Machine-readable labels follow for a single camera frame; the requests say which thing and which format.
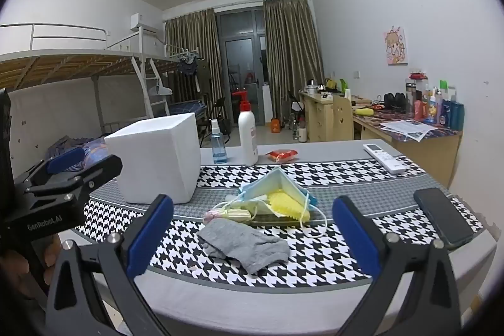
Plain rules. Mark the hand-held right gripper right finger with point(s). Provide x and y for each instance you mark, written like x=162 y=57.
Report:
x=356 y=241

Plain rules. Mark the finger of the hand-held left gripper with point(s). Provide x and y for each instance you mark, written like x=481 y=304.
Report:
x=98 y=172
x=65 y=161

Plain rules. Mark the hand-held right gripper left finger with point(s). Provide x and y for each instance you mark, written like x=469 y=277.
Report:
x=146 y=241

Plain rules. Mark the white foam box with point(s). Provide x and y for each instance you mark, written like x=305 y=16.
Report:
x=157 y=159

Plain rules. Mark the yellow foam net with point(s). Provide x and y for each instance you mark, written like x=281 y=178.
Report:
x=287 y=203

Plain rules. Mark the green pink tissue packet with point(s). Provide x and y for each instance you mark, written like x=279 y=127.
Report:
x=236 y=216

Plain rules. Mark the grey sock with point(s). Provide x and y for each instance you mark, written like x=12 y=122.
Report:
x=244 y=245

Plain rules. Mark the blue face mask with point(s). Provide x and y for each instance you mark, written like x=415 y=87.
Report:
x=267 y=182

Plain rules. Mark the person's left hand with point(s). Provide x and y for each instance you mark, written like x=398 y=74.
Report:
x=52 y=255

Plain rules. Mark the blue patterned bedding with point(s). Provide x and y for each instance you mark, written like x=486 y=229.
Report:
x=92 y=147

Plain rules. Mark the houndstooth tablecloth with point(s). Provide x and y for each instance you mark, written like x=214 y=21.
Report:
x=315 y=261

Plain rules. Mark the white remote control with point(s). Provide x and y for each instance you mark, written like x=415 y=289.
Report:
x=384 y=158

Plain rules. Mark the black smartphone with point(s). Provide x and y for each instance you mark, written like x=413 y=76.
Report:
x=443 y=216

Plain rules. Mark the white metal bunk bed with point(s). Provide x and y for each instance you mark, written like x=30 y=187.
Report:
x=78 y=60

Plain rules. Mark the blue bunk mattress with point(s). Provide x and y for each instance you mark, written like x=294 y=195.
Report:
x=187 y=107

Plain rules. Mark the wooden desk with patterned cover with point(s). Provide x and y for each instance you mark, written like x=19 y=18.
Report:
x=425 y=151

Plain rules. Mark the red snack packet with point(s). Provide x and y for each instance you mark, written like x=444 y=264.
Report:
x=281 y=155

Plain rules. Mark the clear blue spray bottle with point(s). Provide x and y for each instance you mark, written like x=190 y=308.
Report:
x=219 y=147

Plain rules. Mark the white floor jar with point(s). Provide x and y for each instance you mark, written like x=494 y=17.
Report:
x=302 y=134

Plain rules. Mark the wooden smiley chair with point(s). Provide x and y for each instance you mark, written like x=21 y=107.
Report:
x=343 y=119

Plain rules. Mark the printed papers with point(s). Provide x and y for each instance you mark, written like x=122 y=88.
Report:
x=409 y=129

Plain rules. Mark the yellow desk object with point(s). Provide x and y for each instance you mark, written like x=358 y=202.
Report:
x=364 y=112

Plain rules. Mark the light wooden cabinet desk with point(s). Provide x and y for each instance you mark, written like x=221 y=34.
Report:
x=317 y=117

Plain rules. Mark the black folding chair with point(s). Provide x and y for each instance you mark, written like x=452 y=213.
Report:
x=220 y=119

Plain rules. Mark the dark hanging clothes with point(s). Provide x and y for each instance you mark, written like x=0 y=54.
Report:
x=188 y=66

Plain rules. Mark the orange floor container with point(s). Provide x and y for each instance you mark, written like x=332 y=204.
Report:
x=275 y=125

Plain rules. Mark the white red-pump lotion bottle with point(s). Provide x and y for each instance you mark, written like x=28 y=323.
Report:
x=248 y=139

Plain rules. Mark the white air conditioner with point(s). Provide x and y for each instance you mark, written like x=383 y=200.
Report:
x=142 y=23

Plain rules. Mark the cluster of toiletry bottles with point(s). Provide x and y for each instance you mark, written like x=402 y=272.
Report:
x=445 y=111

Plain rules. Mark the brown curtain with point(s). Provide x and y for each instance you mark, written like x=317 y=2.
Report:
x=291 y=56
x=189 y=37

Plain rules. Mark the glass balcony door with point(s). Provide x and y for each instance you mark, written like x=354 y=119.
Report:
x=240 y=56

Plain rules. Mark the cartoon wall poster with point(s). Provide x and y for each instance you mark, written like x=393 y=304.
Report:
x=395 y=46

